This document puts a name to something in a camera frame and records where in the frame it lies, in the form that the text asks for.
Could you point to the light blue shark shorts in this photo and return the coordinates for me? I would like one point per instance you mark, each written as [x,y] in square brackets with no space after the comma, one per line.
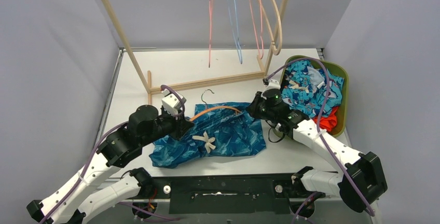
[305,86]

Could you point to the orange wooden hanger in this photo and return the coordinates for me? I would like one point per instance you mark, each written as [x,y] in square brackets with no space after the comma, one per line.
[208,110]

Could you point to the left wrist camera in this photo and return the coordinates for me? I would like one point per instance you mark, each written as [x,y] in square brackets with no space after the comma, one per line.
[171,104]

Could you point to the orange shorts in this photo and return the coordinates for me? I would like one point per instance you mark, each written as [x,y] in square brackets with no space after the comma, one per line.
[330,122]

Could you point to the teal shark print shorts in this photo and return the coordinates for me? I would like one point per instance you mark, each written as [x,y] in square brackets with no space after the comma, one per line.
[220,133]

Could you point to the light wooden hanger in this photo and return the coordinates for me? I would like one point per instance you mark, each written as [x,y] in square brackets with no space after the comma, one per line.
[274,32]

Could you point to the aluminium frame rail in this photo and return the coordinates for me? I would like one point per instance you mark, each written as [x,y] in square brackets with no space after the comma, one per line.
[110,94]

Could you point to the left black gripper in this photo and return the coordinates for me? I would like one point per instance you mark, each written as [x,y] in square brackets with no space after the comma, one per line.
[182,127]

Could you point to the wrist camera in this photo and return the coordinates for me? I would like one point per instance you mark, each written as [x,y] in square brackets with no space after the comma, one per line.
[171,104]
[271,84]

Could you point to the light blue hanger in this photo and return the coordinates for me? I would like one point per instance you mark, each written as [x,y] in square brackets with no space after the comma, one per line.
[234,23]

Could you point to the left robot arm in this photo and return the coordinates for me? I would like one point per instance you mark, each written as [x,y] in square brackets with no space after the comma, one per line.
[79,200]

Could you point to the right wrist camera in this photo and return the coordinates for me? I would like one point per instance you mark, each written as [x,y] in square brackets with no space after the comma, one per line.
[271,84]

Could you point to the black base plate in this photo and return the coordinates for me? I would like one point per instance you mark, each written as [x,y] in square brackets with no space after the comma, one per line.
[225,194]

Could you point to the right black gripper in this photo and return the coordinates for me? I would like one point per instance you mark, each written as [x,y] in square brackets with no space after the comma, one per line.
[254,109]

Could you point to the wooden clothes rack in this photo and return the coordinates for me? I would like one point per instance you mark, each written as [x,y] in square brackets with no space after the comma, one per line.
[146,77]

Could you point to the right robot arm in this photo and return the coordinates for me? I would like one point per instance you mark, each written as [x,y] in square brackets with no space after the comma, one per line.
[358,178]

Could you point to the green plastic basket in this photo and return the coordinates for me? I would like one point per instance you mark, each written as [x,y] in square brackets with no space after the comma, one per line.
[335,70]

